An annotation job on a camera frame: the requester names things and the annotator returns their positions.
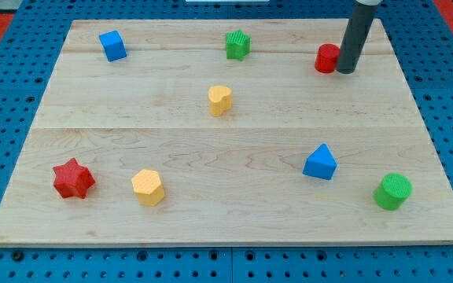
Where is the blue cube block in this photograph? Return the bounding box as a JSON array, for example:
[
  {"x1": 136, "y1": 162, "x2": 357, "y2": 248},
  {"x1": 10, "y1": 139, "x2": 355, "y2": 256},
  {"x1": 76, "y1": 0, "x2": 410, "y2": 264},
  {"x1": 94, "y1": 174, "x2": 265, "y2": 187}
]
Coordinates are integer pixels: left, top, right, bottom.
[{"x1": 98, "y1": 31, "x2": 127, "y2": 62}]

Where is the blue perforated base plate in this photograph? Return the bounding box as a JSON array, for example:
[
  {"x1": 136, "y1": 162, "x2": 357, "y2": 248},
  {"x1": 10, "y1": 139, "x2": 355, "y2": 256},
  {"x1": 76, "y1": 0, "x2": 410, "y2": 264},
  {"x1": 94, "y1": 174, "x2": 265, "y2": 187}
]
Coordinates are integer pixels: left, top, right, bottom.
[{"x1": 0, "y1": 1, "x2": 453, "y2": 282}]

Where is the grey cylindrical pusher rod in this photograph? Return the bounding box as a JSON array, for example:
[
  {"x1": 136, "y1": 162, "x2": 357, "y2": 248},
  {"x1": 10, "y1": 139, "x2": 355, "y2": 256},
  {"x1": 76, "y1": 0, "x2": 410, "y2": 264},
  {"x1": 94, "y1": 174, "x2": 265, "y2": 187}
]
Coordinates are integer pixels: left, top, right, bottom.
[{"x1": 336, "y1": 0, "x2": 381, "y2": 74}]

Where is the green cylinder block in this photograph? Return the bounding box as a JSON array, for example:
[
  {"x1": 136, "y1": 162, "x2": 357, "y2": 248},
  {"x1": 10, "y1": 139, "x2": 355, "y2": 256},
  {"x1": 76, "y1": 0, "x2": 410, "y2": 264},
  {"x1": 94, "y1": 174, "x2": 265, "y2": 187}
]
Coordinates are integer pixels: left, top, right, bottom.
[{"x1": 374, "y1": 173, "x2": 413, "y2": 211}]

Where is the green star block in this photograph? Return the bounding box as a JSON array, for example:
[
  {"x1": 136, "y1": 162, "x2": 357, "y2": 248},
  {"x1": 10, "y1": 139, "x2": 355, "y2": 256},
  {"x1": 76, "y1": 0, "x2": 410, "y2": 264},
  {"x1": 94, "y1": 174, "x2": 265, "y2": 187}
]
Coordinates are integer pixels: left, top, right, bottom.
[{"x1": 225, "y1": 30, "x2": 251, "y2": 61}]

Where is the yellow heart block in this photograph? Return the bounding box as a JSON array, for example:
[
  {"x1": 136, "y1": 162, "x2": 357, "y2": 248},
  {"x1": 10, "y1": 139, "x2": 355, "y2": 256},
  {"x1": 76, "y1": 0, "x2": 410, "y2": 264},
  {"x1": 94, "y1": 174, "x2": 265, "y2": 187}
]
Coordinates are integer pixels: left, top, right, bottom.
[{"x1": 208, "y1": 85, "x2": 233, "y2": 116}]

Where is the light wooden board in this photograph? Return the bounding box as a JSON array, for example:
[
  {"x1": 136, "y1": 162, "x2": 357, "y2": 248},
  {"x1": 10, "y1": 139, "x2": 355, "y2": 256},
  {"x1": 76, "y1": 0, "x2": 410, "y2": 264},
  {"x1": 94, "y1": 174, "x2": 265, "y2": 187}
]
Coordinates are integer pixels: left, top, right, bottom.
[{"x1": 0, "y1": 19, "x2": 453, "y2": 248}]

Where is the yellow hexagon block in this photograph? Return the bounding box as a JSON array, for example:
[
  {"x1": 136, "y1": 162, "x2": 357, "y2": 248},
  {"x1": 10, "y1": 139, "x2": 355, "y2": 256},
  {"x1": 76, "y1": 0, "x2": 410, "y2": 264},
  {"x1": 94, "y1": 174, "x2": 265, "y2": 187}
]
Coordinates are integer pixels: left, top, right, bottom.
[{"x1": 131, "y1": 169, "x2": 165, "y2": 206}]

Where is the blue triangle block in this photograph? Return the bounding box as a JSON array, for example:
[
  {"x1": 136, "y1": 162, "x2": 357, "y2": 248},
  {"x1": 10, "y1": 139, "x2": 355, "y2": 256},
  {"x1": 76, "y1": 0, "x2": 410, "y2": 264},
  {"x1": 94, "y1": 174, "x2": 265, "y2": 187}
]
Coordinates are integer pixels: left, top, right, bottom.
[{"x1": 302, "y1": 143, "x2": 337, "y2": 180}]

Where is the red star block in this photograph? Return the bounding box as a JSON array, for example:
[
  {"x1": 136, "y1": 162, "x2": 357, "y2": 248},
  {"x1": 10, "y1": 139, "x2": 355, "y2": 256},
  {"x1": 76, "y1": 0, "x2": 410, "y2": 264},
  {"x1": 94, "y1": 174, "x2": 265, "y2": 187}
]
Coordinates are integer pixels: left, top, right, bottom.
[{"x1": 53, "y1": 158, "x2": 95, "y2": 199}]

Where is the red cylinder block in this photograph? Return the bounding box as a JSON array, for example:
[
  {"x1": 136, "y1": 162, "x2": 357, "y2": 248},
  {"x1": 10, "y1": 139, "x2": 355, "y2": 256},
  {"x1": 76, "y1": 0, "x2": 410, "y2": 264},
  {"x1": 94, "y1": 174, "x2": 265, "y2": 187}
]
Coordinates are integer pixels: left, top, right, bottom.
[{"x1": 315, "y1": 43, "x2": 341, "y2": 73}]

